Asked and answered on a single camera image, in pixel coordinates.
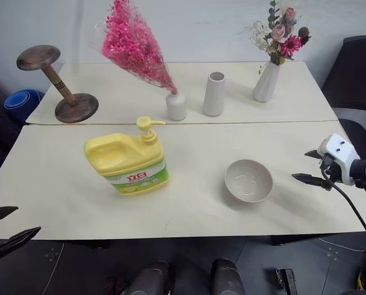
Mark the mixed dried flower bouquet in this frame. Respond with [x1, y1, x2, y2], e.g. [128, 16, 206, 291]
[236, 0, 313, 76]

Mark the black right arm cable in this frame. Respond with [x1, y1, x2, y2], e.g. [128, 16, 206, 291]
[320, 165, 366, 247]

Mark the black office chair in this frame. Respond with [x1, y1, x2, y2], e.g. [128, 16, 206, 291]
[321, 36, 366, 112]

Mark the beige ceramic bowl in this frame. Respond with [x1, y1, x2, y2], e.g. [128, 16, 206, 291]
[224, 159, 274, 204]

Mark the white faceted vase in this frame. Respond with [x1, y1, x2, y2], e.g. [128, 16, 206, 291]
[252, 60, 281, 103]

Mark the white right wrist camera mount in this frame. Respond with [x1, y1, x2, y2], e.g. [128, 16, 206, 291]
[317, 133, 362, 186]

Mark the small black block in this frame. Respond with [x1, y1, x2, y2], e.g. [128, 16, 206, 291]
[274, 267, 296, 295]

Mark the small round white vase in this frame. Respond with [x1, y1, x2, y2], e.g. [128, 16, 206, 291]
[166, 92, 188, 122]

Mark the pink dried flower bouquet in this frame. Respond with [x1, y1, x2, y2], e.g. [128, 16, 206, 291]
[89, 0, 179, 96]

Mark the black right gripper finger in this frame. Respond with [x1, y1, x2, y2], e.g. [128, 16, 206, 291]
[291, 173, 332, 192]
[304, 149, 324, 160]

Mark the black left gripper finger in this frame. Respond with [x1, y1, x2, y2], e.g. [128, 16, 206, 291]
[0, 226, 42, 259]
[0, 206, 19, 226]

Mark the yellow detergent pump bottle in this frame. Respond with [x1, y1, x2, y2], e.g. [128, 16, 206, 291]
[84, 116, 171, 197]

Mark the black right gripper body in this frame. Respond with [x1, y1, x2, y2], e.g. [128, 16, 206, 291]
[319, 153, 341, 192]

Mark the white cylinder vase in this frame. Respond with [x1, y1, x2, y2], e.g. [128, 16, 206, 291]
[202, 71, 227, 117]

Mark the dark rounded shape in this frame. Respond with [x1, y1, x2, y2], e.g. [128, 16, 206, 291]
[209, 258, 246, 295]
[123, 260, 172, 295]

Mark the blue bucket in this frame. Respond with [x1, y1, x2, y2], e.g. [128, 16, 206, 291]
[4, 89, 46, 118]

